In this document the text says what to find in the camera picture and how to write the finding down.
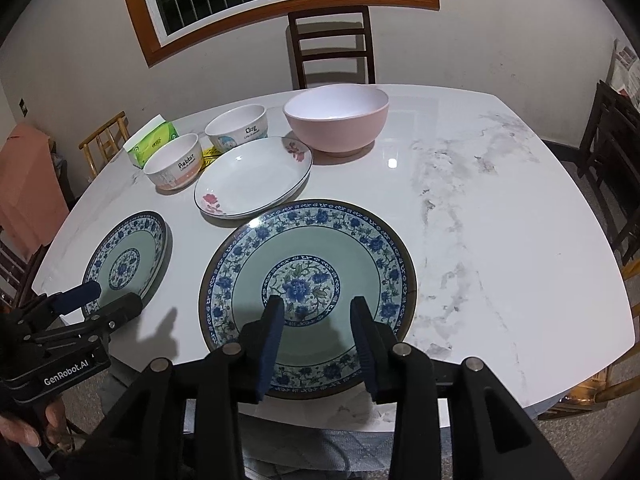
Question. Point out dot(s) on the large blue floral plate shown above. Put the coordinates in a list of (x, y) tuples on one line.
[(310, 240)]

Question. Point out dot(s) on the small blue floral plate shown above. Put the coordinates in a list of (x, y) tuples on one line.
[(125, 255)]

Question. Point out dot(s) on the grey quilted cushion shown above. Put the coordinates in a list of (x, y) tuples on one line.
[(320, 455)]

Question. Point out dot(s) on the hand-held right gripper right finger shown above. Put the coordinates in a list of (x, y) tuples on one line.
[(367, 360)]

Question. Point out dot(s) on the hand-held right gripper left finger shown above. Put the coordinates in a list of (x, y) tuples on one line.
[(265, 360)]

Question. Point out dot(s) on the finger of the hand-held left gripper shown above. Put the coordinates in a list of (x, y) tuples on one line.
[(75, 296), (115, 312)]

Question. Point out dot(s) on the white plate with red flowers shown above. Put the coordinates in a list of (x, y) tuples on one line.
[(250, 170)]

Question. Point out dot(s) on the large pink bowl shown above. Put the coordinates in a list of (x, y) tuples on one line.
[(340, 130)]

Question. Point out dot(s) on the white bowl with pink band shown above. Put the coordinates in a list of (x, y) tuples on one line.
[(175, 165)]

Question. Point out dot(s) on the pink cloth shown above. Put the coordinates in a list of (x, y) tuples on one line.
[(25, 185)]

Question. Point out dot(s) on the varnished light wooden chair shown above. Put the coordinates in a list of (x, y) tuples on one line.
[(615, 385)]

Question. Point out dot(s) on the green tissue pack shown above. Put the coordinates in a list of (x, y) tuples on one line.
[(155, 140)]

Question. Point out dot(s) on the bamboo chair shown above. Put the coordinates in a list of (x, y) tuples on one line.
[(107, 130)]

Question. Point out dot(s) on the dark wooden slatted chair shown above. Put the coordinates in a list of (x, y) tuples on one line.
[(330, 25)]

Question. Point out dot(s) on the wall newspaper sheets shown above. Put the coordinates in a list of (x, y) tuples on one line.
[(627, 70)]

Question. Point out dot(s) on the yellow round warning sticker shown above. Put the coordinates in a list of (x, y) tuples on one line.
[(209, 156)]

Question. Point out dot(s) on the person's left hand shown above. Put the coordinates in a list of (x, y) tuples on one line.
[(50, 415)]

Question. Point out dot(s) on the white bowl with blue band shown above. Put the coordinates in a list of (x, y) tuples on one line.
[(240, 132)]

